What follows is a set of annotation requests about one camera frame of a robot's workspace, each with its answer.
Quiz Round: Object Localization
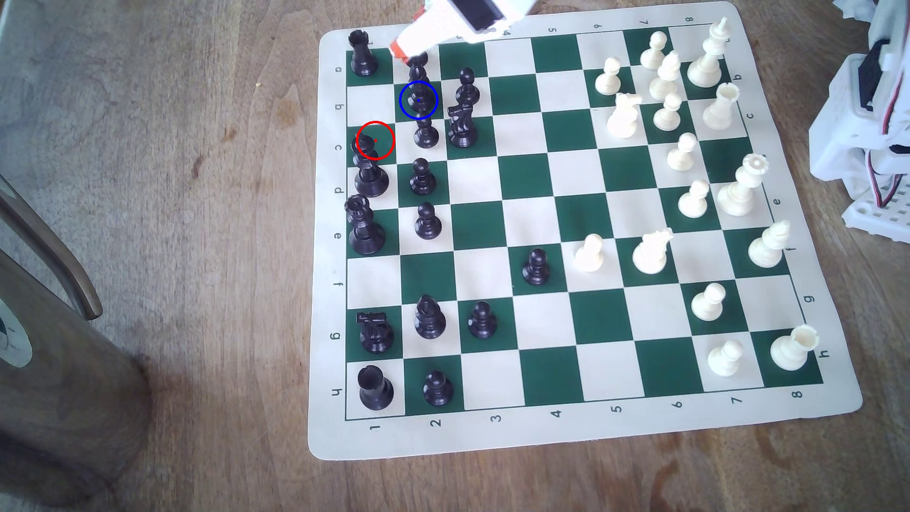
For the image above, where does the white knight chess piece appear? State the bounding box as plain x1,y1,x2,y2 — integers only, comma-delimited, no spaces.
632,228,675,275
606,92,643,139

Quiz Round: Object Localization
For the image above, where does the white king chess piece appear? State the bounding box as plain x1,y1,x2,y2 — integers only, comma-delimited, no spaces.
687,17,731,89

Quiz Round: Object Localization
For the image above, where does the white bishop upper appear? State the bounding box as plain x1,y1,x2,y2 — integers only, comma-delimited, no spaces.
649,50,682,101

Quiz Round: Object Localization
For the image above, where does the black bishop chess piece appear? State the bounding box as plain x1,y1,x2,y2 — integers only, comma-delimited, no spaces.
414,295,446,339
405,70,438,119

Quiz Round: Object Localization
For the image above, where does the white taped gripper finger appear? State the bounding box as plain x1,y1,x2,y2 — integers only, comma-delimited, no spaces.
392,20,473,64

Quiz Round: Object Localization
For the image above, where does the black rook chess piece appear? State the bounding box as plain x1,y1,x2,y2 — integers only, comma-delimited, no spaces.
357,365,395,412
347,29,379,78

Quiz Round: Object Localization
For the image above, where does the white pawn chess piece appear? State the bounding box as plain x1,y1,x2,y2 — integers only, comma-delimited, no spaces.
653,93,683,132
574,234,605,274
594,57,623,96
677,179,710,219
709,339,745,378
667,132,698,172
640,30,669,71
691,282,727,321

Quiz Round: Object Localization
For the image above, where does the black knight chess piece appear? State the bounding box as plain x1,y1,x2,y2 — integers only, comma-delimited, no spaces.
357,311,395,354
446,103,479,149

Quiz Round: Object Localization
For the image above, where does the white bishop chess piece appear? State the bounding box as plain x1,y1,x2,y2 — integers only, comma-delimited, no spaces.
748,219,792,269

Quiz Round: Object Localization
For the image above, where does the black queen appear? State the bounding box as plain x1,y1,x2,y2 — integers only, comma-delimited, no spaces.
353,135,391,199

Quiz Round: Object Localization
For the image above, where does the white rook upper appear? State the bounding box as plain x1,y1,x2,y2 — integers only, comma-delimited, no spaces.
703,82,740,131

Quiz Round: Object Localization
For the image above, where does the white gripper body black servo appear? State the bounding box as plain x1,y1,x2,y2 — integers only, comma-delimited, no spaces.
425,0,541,42

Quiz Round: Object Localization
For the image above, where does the white perforated base plate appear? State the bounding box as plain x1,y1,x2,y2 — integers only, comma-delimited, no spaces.
842,174,910,245

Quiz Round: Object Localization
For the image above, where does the white rook chess piece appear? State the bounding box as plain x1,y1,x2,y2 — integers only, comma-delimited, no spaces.
771,325,820,372

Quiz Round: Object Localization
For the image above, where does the white queen chess piece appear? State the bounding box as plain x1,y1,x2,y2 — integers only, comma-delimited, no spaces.
717,154,771,217

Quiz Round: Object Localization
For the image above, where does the red black servo cable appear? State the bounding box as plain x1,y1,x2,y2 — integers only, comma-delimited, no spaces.
871,43,910,210

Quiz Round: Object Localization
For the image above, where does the black queen chess piece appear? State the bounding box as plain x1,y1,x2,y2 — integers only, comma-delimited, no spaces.
345,194,387,256

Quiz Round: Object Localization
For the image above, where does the green white chess mat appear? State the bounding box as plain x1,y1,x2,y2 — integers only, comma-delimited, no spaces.
307,1,865,462

